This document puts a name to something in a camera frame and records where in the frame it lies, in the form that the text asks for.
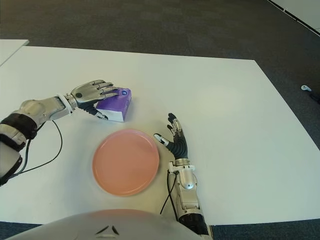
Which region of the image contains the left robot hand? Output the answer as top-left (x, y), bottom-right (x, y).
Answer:
top-left (70, 79), bottom-right (121, 121)

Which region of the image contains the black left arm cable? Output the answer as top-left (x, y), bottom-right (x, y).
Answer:
top-left (0, 119), bottom-right (63, 187)

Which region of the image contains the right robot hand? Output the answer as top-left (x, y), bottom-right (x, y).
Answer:
top-left (153, 112), bottom-right (190, 161)

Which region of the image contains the silver robot torso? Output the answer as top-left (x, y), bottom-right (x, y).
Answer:
top-left (0, 208), bottom-right (197, 240)

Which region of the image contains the neighbouring white table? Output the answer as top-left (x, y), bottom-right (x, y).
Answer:
top-left (0, 39), bottom-right (30, 67)

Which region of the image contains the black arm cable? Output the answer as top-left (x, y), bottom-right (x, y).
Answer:
top-left (159, 169), bottom-right (180, 221)
top-left (0, 119), bottom-right (63, 187)

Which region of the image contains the round pink plate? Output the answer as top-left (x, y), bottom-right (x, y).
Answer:
top-left (91, 128), bottom-right (161, 197)

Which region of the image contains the purple tissue paper pack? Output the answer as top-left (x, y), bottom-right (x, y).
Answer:
top-left (95, 87), bottom-right (133, 124)

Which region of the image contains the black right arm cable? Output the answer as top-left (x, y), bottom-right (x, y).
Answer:
top-left (159, 169), bottom-right (180, 221)

